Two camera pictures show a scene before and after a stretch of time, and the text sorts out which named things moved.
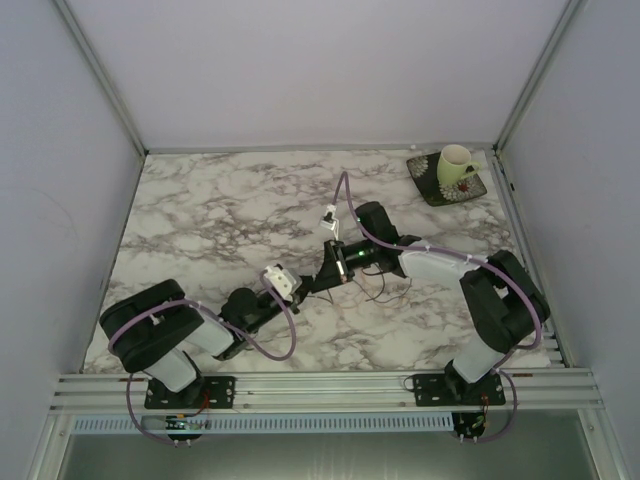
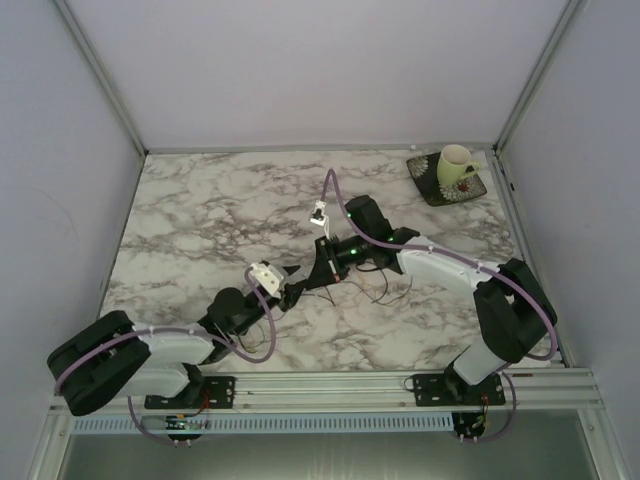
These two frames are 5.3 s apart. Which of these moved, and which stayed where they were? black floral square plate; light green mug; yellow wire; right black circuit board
Moved: yellow wire
Stayed: light green mug; right black circuit board; black floral square plate
